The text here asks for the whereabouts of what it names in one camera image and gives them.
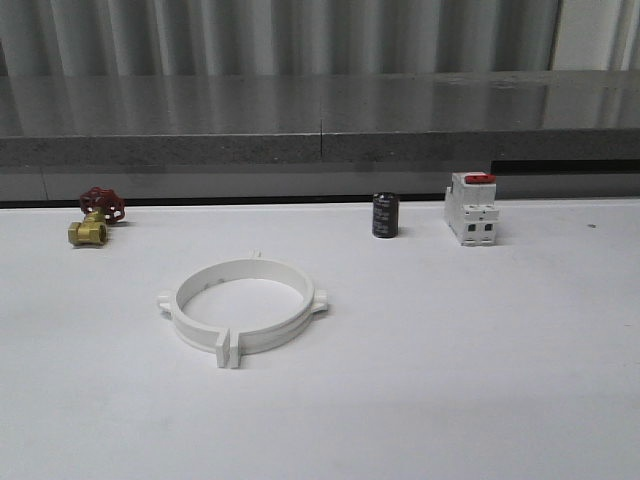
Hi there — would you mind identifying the black cylindrical capacitor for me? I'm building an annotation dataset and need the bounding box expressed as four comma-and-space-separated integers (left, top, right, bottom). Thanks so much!
372, 192, 399, 238

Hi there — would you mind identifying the white circuit breaker red switch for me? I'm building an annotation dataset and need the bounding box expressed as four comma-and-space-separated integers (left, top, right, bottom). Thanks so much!
444, 172, 499, 246

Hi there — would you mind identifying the white half pipe clamp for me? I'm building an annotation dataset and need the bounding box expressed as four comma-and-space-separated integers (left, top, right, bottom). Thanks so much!
157, 256, 264, 368
226, 254, 329, 368

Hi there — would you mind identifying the brass valve red handwheel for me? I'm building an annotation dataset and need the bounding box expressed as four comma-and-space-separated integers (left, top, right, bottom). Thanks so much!
67, 187, 125, 246

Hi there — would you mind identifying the grey stone counter ledge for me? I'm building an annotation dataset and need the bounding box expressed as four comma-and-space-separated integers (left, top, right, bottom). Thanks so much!
1, 71, 639, 204

